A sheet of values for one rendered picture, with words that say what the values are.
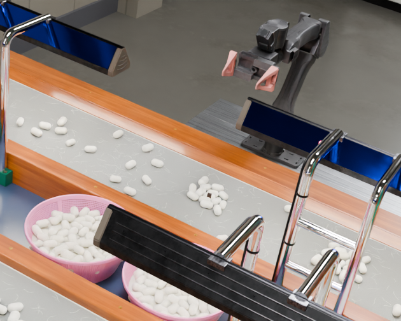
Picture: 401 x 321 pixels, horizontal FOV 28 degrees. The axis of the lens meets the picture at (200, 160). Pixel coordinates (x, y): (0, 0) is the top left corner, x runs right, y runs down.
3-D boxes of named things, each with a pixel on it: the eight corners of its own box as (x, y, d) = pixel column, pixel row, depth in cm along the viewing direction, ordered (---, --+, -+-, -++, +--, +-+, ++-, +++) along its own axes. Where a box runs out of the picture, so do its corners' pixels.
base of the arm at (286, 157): (302, 147, 241) (310, 139, 246) (244, 123, 248) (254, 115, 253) (296, 169, 245) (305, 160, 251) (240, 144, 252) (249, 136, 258)
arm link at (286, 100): (280, 135, 240) (322, 34, 237) (261, 127, 242) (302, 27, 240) (285, 137, 246) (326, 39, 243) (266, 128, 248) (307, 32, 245)
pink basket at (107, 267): (68, 211, 209) (70, 181, 204) (153, 253, 200) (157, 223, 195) (-1, 261, 189) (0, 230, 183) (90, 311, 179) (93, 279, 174)
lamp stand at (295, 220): (289, 272, 202) (331, 122, 178) (362, 307, 195) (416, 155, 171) (257, 314, 187) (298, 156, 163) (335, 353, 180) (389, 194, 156)
